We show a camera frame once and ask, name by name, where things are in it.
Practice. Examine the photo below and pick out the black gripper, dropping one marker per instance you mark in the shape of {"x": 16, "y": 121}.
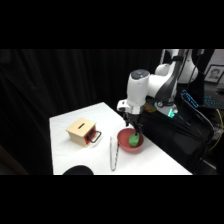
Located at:
{"x": 132, "y": 116}

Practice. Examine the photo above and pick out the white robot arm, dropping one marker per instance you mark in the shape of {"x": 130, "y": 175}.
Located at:
{"x": 156, "y": 83}

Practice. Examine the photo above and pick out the pink bowl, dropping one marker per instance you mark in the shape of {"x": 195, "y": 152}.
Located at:
{"x": 125, "y": 141}

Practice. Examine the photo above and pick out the black robot stand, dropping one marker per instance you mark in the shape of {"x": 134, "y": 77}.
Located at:
{"x": 170, "y": 140}

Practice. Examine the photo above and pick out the small green light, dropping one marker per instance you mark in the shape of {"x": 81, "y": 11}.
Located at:
{"x": 171, "y": 113}

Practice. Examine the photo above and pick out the wooden box with slot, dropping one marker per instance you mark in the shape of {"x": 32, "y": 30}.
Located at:
{"x": 78, "y": 130}

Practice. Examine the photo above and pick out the blue lit strip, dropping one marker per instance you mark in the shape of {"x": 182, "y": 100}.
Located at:
{"x": 190, "y": 98}

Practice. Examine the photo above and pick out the black round object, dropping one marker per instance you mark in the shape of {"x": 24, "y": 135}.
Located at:
{"x": 78, "y": 170}

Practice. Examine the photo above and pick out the framed portrait picture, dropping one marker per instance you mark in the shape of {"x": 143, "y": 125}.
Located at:
{"x": 214, "y": 74}

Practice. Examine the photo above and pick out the black curtain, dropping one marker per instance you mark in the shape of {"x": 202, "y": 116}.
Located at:
{"x": 50, "y": 86}

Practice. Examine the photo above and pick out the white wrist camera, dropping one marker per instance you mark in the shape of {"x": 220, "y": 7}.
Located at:
{"x": 122, "y": 106}

